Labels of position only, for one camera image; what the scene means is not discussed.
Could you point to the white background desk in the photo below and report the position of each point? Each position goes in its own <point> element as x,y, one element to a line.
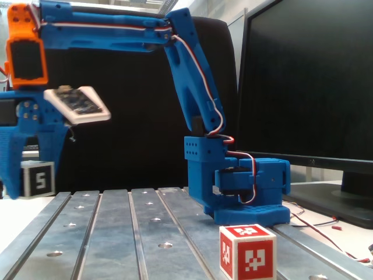
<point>30,155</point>

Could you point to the black cube with number five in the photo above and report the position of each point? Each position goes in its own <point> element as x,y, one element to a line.
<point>39,179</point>

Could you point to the small red connector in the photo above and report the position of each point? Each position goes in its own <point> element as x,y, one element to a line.
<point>336,227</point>

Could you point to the black keyboard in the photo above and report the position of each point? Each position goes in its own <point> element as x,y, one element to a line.
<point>30,147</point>

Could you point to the aluminium slotted base plate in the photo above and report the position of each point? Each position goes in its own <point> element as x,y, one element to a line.
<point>116,248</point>

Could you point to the black Dell monitor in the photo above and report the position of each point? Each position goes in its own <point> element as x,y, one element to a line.
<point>306,58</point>

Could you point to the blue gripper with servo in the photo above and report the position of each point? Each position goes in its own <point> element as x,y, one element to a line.
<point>44,112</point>

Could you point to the red cube with white pattern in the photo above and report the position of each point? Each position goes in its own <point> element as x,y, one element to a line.
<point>253,256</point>

